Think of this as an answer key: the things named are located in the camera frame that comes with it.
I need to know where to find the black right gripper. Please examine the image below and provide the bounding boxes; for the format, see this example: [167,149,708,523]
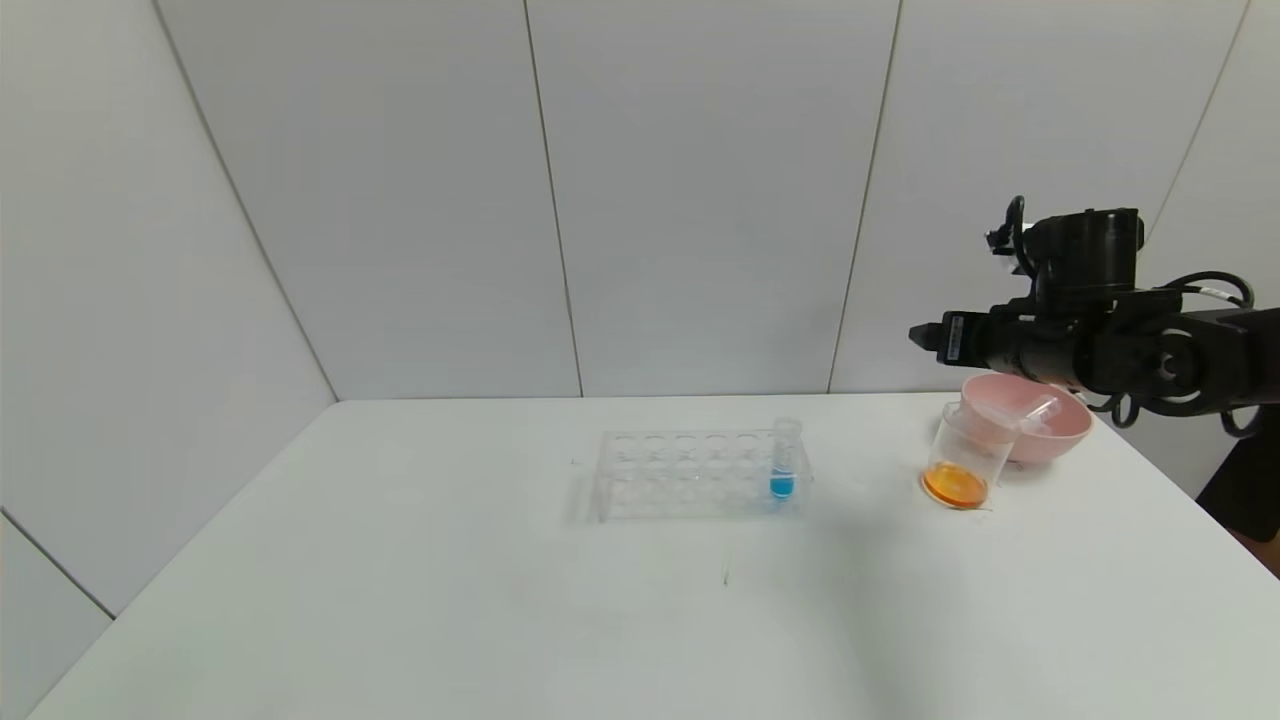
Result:
[907,309,1078,385]

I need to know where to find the clear plastic test tube rack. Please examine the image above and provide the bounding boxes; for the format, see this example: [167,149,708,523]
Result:
[590,428,811,525]

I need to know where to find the blue pigment test tube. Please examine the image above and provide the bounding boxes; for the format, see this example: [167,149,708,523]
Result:
[768,417,803,502]

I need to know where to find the dark background object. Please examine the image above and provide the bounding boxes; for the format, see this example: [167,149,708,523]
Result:
[1195,410,1280,581]

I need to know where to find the black camera cable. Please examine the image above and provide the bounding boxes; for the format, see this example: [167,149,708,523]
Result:
[1000,196,1041,281]

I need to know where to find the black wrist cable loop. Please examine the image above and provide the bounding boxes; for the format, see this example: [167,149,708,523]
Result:
[1158,271,1257,311]

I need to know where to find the clear glass beaker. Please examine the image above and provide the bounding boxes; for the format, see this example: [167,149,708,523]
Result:
[920,402,1019,512]

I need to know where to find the pink bowl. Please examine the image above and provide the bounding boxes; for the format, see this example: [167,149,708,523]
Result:
[960,374,1093,466]

